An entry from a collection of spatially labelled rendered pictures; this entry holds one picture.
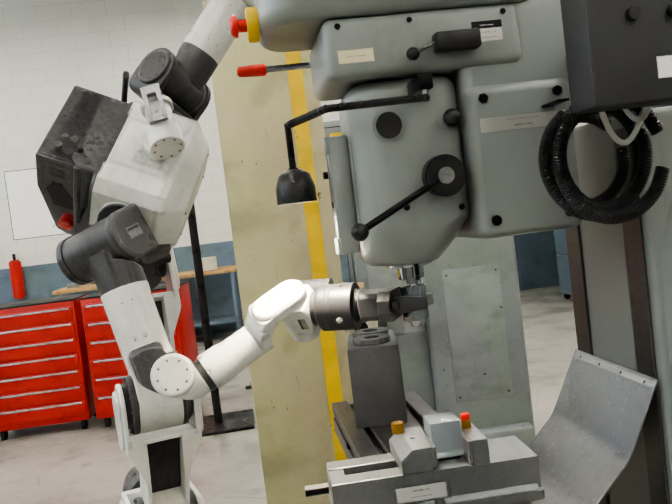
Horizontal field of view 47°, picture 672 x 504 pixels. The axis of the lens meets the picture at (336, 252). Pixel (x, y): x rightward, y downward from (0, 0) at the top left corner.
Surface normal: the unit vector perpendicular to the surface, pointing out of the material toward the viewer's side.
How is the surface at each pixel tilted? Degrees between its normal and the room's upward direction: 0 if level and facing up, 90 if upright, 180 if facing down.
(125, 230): 73
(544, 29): 90
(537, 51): 90
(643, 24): 90
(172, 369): 78
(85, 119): 58
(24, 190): 90
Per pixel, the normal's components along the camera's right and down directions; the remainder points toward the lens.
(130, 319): 0.14, -0.18
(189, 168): 0.86, -0.15
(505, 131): 0.13, 0.04
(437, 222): 0.16, 0.35
